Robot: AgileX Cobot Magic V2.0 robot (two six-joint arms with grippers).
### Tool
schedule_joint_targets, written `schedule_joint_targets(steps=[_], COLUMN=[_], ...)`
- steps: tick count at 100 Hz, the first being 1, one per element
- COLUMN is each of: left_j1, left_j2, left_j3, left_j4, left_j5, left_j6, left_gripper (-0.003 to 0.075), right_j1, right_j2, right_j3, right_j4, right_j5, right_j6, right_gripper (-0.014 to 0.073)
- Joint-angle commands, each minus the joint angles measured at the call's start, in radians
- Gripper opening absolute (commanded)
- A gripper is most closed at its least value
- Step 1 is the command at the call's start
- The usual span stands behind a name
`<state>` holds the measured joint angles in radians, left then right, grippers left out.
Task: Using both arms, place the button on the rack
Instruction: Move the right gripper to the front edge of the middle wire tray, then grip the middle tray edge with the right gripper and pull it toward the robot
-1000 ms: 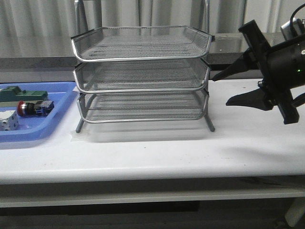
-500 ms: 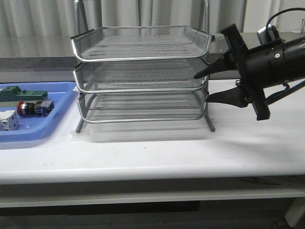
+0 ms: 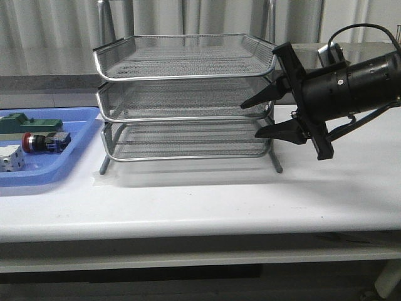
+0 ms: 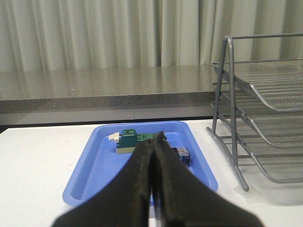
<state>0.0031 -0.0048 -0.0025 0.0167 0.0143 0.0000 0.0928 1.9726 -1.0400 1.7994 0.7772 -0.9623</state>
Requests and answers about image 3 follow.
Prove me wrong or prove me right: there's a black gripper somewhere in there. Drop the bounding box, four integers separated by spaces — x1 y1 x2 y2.
240 42 347 160

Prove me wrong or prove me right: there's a silver mesh tray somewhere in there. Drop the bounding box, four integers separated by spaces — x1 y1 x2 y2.
96 77 273 123
101 119 272 162
93 33 276 82

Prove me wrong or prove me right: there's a red emergency stop button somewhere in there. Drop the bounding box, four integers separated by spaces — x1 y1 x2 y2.
21 132 71 154

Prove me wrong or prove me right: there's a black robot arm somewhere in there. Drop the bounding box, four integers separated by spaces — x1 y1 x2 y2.
241 43 400 160

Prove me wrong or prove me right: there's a white table leg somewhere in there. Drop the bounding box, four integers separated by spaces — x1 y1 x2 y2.
374 259 401 299

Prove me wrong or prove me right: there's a grey stone counter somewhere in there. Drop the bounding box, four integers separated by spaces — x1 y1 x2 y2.
0 41 401 107

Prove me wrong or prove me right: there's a blue plastic tray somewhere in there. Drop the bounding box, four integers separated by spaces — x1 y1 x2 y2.
1 107 103 188

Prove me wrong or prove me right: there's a green terminal block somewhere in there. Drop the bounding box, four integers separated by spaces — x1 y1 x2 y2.
1 113 63 134

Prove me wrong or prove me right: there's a white electrical component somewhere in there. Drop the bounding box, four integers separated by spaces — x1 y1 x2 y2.
1 145 25 172

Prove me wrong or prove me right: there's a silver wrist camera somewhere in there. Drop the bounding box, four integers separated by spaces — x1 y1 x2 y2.
317 42 346 68

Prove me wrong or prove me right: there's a black cable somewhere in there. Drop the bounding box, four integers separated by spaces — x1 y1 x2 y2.
325 24 401 144

